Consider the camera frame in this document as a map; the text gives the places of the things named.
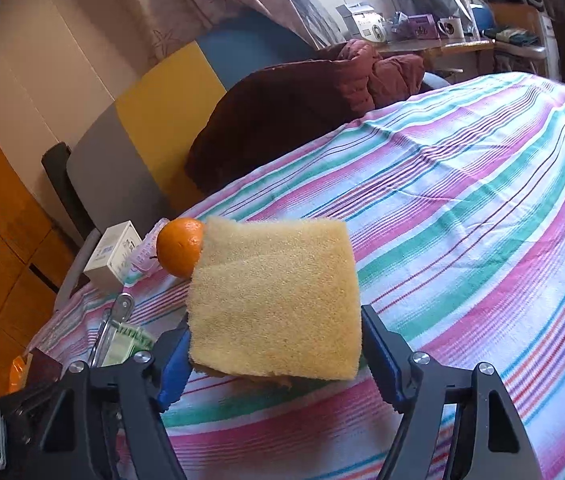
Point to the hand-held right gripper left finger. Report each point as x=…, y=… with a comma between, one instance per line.
x=175, y=375

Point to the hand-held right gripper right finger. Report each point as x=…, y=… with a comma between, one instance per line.
x=387, y=365

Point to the orange snack packet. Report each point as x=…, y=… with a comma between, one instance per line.
x=17, y=375

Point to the yellow sponge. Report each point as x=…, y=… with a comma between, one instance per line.
x=277, y=300

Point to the green label packet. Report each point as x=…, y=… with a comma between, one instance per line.
x=127, y=342

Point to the pink transparent case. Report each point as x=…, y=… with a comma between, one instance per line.
x=145, y=257

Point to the orange fruit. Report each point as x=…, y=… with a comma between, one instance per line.
x=177, y=247

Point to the white carton box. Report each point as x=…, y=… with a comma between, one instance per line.
x=110, y=260

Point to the striped tablecloth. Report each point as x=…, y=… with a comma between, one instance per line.
x=462, y=210

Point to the grey yellow blue chair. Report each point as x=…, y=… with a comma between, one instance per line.
x=162, y=105

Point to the dark red jacket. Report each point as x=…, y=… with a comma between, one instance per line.
x=272, y=110

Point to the wooden side desk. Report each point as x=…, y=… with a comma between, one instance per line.
x=442, y=46

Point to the purple box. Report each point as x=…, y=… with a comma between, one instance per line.
x=421, y=26

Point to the white radio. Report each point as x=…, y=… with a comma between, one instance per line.
x=362, y=25

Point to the white mug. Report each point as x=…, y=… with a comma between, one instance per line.
x=450, y=27

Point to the blue round object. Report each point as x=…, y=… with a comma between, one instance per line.
x=482, y=16

